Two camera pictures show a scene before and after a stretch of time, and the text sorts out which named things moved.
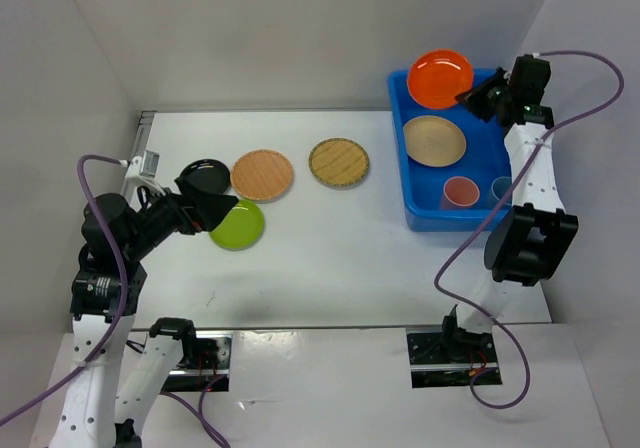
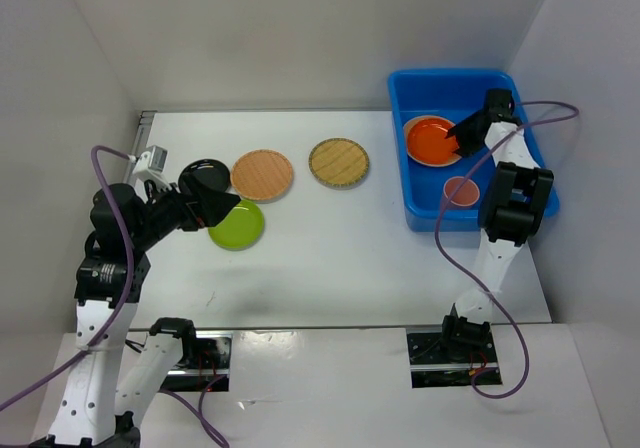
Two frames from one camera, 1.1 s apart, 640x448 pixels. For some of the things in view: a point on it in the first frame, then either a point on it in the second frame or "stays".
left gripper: x=208 y=208 stays
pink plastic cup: x=461 y=191 stays
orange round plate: x=436 y=77 → x=427 y=141
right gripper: x=473 y=97 → x=467 y=148
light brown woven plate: x=262 y=176 stays
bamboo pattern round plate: x=338 y=163 stays
